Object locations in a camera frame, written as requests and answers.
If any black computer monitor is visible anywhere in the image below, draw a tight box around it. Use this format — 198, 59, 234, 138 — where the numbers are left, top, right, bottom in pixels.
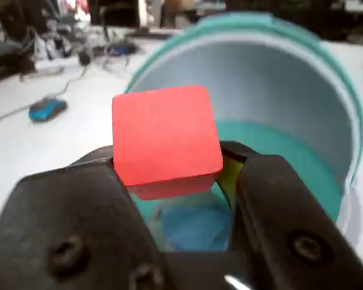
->
87, 0, 140, 28

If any small blue and black device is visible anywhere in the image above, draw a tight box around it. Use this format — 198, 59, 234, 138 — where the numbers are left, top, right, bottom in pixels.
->
108, 42, 139, 57

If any grey mouse cable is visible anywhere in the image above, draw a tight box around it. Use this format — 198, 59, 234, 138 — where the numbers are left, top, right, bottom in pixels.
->
0, 65, 90, 126

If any black keyboard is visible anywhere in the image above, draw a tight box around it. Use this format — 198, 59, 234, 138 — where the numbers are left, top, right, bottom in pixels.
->
125, 27, 182, 40

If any blue and black computer mouse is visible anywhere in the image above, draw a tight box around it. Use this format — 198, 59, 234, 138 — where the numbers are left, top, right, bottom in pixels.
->
28, 97, 68, 123

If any blue cube block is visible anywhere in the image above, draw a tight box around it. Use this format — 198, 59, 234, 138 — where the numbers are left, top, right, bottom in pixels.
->
160, 208, 233, 251

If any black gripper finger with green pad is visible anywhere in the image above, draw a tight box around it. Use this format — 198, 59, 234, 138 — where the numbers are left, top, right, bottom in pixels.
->
220, 140, 363, 290
0, 146, 172, 290

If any teal whale-shaped bin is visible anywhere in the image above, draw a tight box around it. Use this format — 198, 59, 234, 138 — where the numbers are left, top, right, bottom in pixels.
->
123, 11, 363, 253

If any red cube block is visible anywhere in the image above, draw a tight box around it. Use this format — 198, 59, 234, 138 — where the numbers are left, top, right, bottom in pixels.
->
111, 85, 224, 201

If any small black round object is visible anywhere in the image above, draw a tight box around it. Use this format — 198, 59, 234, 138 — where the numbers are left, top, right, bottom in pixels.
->
78, 50, 92, 66

